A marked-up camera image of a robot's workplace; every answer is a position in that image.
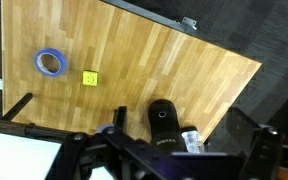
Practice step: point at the black coffee machine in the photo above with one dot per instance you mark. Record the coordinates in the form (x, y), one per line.
(166, 133)

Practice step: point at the blue tape roll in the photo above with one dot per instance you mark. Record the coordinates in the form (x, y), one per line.
(57, 55)

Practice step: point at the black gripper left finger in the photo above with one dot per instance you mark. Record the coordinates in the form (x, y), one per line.
(82, 154)

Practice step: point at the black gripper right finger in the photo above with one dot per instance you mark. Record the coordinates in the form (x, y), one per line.
(264, 158)

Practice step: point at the white whiteboard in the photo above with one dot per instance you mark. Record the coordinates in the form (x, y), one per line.
(24, 158)

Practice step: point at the yellow smiley cube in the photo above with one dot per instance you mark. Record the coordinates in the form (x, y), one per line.
(90, 78)

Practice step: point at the metal table bracket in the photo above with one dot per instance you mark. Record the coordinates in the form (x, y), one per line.
(189, 22)

